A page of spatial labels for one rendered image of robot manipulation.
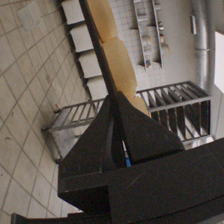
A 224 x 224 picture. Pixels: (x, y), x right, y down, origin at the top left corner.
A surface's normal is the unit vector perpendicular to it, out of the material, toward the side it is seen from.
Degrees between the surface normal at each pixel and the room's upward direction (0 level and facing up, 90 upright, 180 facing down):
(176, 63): 90
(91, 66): 92
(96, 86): 93
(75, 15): 93
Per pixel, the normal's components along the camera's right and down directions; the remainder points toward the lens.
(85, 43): 0.01, 0.62
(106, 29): 0.22, 0.85
